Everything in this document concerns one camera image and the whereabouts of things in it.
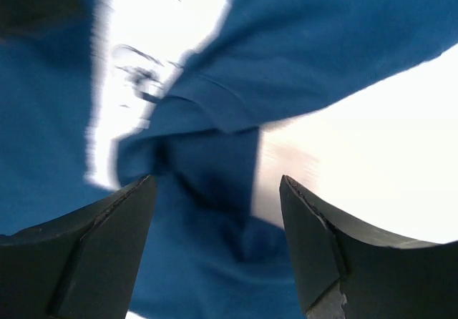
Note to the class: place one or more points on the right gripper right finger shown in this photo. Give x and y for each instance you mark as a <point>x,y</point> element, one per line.
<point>347,268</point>

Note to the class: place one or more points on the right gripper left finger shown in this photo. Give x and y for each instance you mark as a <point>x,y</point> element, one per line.
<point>80,265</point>

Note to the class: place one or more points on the blue t shirt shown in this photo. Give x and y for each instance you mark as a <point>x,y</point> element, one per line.
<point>217,100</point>

